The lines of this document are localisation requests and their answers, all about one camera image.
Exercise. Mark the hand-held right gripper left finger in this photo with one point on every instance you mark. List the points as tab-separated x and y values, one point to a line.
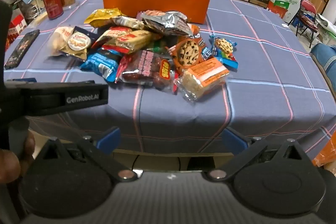
109	141

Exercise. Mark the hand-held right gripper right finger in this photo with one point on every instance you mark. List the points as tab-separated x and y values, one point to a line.
235	141

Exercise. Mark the clear pale biscuit packet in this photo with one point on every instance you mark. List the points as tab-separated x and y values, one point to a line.
56	41

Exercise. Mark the orange label rice cracker packet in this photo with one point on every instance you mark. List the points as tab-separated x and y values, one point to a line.
207	74

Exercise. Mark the person's left hand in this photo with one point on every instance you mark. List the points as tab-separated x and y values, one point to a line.
10	166

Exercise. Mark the black flat chocolate box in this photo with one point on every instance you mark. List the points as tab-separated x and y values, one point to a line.
22	48

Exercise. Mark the blue plaid tablecloth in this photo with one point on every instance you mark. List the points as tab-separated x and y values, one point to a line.
262	87

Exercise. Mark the dark packet with round label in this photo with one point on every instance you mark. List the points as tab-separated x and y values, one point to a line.
78	41

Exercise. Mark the red snack carton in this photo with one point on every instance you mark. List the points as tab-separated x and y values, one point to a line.
15	29

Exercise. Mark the red dates packet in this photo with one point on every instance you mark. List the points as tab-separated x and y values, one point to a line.
144	69

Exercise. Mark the orange plastic bag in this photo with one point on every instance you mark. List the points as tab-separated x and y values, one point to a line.
326	153

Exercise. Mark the small blue cookie packet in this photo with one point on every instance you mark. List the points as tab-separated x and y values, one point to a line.
223	47

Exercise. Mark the red drink can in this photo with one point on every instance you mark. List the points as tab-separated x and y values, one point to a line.
53	3

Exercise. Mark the orange chocolate chip cookie packet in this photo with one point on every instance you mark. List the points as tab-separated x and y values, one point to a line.
187	52

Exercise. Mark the gold snack packet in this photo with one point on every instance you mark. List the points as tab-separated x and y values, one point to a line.
102	16

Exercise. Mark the green snack packet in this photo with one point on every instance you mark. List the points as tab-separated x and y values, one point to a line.
160	47

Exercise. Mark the beige crinkled snack packet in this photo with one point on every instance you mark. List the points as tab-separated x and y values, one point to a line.
128	22

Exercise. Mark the blue striped cushion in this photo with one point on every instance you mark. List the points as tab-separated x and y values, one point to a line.
324	61

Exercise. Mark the silver foil snack packet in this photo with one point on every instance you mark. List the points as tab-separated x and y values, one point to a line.
162	20

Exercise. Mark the orange gift bag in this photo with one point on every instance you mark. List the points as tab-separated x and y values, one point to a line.
278	8

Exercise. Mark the red folding chair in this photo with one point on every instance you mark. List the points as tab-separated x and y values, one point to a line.
308	6

